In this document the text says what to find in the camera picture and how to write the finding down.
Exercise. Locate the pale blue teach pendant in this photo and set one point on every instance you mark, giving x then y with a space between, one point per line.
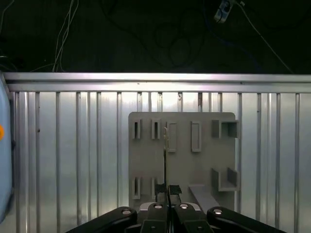
5 145

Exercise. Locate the slotted parts rack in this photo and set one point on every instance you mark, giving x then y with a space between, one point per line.
184 167

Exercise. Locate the blue and white clamp device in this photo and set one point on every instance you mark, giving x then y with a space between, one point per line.
222 11

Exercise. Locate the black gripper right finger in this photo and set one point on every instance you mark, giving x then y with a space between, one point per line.
184 218

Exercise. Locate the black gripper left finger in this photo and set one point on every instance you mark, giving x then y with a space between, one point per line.
155 218

